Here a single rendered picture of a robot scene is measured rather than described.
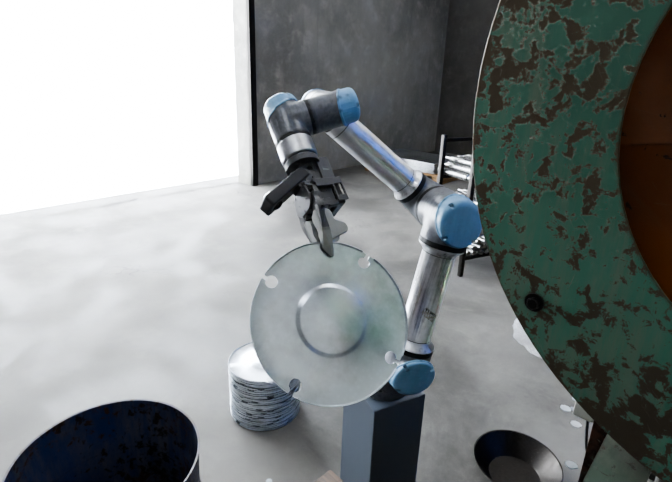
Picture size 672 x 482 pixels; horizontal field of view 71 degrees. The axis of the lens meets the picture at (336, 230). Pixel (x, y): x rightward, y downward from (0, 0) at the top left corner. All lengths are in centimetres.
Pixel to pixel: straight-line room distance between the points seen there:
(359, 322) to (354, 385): 11
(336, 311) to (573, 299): 41
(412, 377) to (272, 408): 84
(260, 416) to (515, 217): 155
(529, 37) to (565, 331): 34
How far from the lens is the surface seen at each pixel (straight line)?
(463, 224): 113
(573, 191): 58
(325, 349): 84
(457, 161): 345
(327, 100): 100
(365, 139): 115
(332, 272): 87
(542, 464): 205
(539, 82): 58
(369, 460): 155
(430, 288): 119
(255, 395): 193
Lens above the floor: 136
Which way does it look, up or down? 19 degrees down
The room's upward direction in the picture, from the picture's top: 2 degrees clockwise
